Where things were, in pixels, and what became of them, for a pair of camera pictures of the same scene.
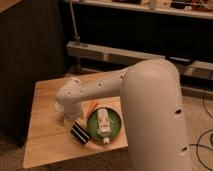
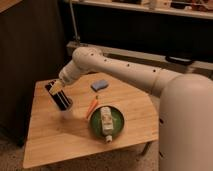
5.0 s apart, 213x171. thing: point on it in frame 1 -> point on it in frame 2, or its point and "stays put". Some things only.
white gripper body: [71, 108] -> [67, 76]
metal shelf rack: [115, 35] stays put
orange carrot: [92, 105] stays put
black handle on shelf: [178, 60] stays put
